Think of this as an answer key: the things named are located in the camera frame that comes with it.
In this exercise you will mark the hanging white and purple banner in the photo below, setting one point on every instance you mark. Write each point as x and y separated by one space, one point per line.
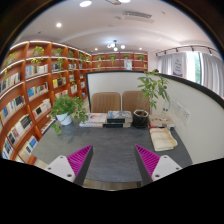
179 64

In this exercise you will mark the white hardcover book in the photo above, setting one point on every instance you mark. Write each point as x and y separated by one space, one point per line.
96 117
90 125

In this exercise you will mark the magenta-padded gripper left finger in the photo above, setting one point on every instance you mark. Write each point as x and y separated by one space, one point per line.
60 166

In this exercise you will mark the tan upholstered chair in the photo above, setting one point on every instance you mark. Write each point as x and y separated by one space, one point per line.
105 101
133 100

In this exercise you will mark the white wall socket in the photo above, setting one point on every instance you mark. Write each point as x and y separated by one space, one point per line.
186 116
178 109

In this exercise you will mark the ceiling chandelier with round bulbs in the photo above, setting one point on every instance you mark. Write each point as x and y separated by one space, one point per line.
115 45

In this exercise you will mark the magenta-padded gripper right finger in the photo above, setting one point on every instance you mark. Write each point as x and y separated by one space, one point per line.
165 166

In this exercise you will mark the ceiling air vent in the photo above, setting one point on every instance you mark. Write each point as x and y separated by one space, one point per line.
138 15

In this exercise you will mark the beige large book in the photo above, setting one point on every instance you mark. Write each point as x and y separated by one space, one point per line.
161 120

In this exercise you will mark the cream and yellow striped towel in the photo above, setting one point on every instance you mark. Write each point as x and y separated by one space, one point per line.
162 139

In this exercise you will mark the ivy plant in white pot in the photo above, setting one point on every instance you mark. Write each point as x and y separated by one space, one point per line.
65 106

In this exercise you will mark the small tree in black pot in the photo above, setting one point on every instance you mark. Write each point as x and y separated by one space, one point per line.
140 119

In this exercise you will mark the clear acrylic sign stand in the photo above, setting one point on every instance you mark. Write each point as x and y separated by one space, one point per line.
165 107

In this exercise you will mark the black track light rail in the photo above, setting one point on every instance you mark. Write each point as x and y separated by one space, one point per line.
186 47

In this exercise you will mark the orange wooden bookshelf unit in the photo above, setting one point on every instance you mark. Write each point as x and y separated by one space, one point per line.
23 93

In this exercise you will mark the white curtain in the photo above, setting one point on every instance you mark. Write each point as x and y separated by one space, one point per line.
211 71

